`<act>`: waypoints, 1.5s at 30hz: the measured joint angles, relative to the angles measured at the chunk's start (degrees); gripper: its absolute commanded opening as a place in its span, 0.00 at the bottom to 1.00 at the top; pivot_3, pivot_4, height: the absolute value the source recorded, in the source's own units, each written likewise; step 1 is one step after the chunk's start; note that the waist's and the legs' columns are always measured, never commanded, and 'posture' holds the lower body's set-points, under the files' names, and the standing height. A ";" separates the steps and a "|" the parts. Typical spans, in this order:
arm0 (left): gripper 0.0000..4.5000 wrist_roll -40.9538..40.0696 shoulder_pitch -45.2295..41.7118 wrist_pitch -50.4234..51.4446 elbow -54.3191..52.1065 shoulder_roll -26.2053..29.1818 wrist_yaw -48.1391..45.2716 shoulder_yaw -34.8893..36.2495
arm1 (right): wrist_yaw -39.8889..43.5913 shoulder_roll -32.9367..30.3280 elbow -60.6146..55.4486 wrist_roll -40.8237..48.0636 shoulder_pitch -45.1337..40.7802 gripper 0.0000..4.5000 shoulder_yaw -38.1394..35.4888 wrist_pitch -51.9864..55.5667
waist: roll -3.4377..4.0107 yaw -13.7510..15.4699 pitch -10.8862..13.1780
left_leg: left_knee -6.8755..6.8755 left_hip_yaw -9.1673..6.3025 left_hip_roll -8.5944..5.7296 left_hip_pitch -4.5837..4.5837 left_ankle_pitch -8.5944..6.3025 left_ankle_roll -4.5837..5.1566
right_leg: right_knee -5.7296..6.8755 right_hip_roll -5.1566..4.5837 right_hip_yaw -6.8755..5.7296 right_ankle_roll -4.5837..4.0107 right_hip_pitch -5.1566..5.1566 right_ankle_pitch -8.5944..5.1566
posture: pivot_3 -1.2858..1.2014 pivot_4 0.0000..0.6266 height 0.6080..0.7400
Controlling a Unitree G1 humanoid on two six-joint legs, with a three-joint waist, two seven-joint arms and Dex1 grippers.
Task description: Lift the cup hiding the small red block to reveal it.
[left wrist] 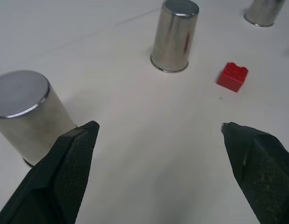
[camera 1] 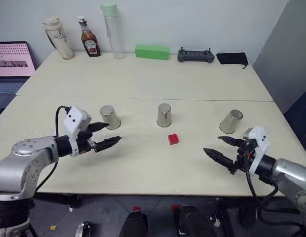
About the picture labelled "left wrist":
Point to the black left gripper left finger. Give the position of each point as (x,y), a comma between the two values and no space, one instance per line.
(63,177)

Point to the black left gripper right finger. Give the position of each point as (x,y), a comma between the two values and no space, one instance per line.
(263,172)

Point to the silver metal cup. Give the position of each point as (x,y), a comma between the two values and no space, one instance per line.
(25,114)
(173,37)
(263,11)

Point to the red toy building brick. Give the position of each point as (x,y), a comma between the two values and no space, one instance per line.
(232,77)

